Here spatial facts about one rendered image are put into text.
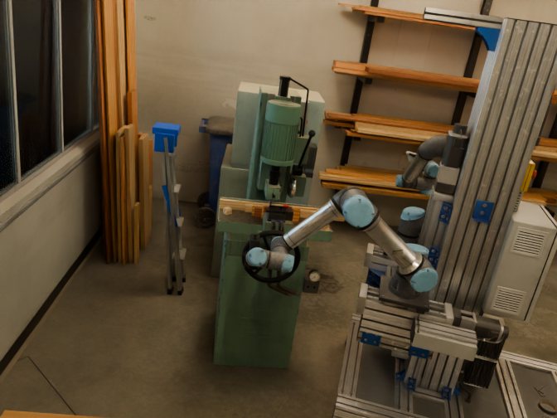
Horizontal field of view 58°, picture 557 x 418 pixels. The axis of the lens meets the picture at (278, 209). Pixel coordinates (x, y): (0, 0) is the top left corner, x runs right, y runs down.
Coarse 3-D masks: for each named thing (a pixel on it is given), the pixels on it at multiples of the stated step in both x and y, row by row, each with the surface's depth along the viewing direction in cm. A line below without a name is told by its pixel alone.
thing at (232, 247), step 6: (228, 234) 268; (228, 240) 262; (228, 246) 263; (234, 246) 263; (240, 246) 264; (264, 246) 265; (300, 246) 267; (306, 246) 267; (228, 252) 264; (234, 252) 265; (240, 252) 265; (288, 252) 267; (294, 252) 268; (300, 252) 268; (306, 252) 268; (294, 258) 269; (306, 258) 269
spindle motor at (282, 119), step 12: (276, 108) 247; (288, 108) 247; (300, 108) 252; (276, 120) 249; (288, 120) 249; (264, 132) 257; (276, 132) 251; (288, 132) 252; (264, 144) 258; (276, 144) 253; (288, 144) 255; (264, 156) 259; (276, 156) 255; (288, 156) 257
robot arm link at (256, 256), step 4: (256, 248) 205; (260, 248) 206; (252, 252) 205; (256, 252) 205; (260, 252) 205; (264, 252) 205; (268, 252) 208; (248, 256) 207; (252, 256) 204; (256, 256) 205; (260, 256) 205; (264, 256) 205; (268, 256) 207; (248, 260) 208; (252, 260) 204; (256, 260) 204; (260, 260) 205; (264, 260) 205; (252, 264) 205; (256, 264) 204; (260, 264) 205; (264, 264) 207
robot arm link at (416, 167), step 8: (440, 136) 254; (424, 144) 257; (432, 144) 254; (440, 144) 252; (424, 152) 258; (432, 152) 255; (440, 152) 253; (416, 160) 268; (424, 160) 262; (408, 168) 279; (416, 168) 272; (400, 176) 289; (408, 176) 281; (416, 176) 279; (400, 184) 289; (408, 184) 287; (416, 184) 289
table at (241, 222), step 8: (224, 216) 263; (232, 216) 265; (240, 216) 266; (248, 216) 268; (224, 224) 258; (232, 224) 259; (240, 224) 259; (248, 224) 259; (256, 224) 260; (296, 224) 267; (328, 224) 273; (232, 232) 260; (240, 232) 261; (248, 232) 261; (256, 232) 261; (320, 232) 264; (328, 232) 265; (312, 240) 266; (320, 240) 266; (328, 240) 266
